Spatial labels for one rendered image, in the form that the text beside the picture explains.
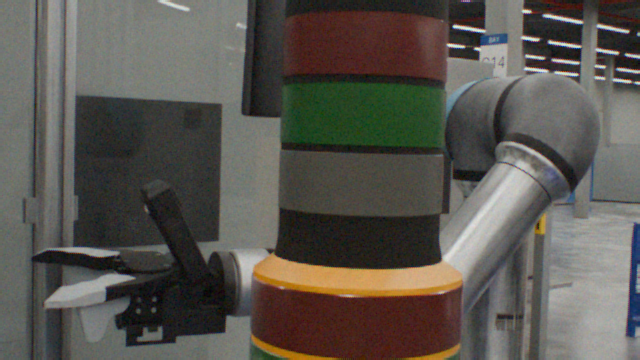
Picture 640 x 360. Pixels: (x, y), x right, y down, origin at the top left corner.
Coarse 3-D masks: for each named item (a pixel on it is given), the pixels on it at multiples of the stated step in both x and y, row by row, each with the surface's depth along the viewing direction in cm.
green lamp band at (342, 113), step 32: (288, 96) 15; (320, 96) 15; (352, 96) 15; (384, 96) 15; (416, 96) 15; (288, 128) 15; (320, 128) 15; (352, 128) 15; (384, 128) 15; (416, 128) 15
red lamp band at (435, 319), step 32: (256, 288) 16; (288, 288) 15; (256, 320) 16; (288, 320) 15; (320, 320) 14; (352, 320) 14; (384, 320) 14; (416, 320) 14; (448, 320) 15; (320, 352) 14; (352, 352) 14; (384, 352) 14; (416, 352) 15
